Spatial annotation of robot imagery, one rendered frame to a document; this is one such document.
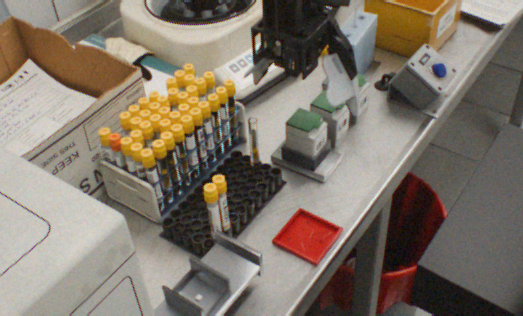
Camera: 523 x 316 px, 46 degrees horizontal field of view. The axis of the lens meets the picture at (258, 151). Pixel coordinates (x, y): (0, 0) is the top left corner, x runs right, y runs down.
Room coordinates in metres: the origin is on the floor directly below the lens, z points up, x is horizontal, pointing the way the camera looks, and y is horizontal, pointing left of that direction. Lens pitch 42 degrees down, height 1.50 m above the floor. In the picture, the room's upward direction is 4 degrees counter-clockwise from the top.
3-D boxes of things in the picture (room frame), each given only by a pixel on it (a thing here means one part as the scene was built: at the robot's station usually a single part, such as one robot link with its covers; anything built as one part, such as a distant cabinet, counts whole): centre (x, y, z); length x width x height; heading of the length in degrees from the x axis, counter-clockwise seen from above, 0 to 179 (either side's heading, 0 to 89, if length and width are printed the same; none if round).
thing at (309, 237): (0.51, -0.06, 0.88); 0.07 x 0.07 x 0.01; 52
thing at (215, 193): (0.58, 0.05, 0.93); 0.17 x 0.09 x 0.11; 143
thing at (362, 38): (0.86, -0.17, 0.92); 0.10 x 0.07 x 0.10; 149
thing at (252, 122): (0.64, 0.00, 0.93); 0.01 x 0.01 x 0.10; 53
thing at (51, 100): (0.71, 0.34, 0.95); 0.29 x 0.25 x 0.15; 52
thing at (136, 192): (0.67, 0.12, 0.91); 0.20 x 0.10 x 0.07; 142
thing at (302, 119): (0.66, -0.07, 0.95); 0.05 x 0.04 x 0.01; 55
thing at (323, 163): (0.66, -0.07, 0.89); 0.09 x 0.05 x 0.04; 55
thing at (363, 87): (0.77, -0.15, 0.91); 0.05 x 0.04 x 0.07; 52
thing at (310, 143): (0.66, -0.07, 0.92); 0.05 x 0.04 x 0.06; 55
